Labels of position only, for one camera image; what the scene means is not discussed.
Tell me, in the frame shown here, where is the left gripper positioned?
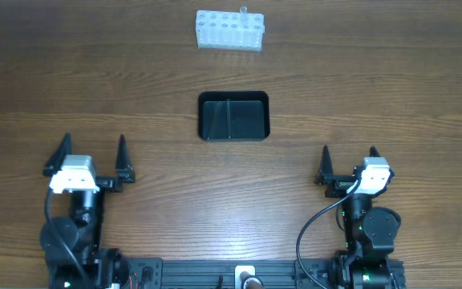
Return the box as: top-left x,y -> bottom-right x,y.
42,132 -> 136,193

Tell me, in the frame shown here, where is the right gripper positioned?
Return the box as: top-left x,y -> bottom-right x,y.
314,144 -> 381,198

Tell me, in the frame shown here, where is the black tray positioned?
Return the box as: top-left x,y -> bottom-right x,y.
197,90 -> 271,142

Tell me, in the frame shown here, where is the white test tube rack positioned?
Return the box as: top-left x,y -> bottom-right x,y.
195,10 -> 266,52

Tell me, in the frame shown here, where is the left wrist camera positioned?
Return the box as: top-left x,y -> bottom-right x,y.
49,154 -> 100,194

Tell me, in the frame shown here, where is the black cable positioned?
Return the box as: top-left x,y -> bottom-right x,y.
296,178 -> 363,289
44,187 -> 92,289

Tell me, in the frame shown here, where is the mounting rail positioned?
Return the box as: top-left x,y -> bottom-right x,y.
110,258 -> 407,289

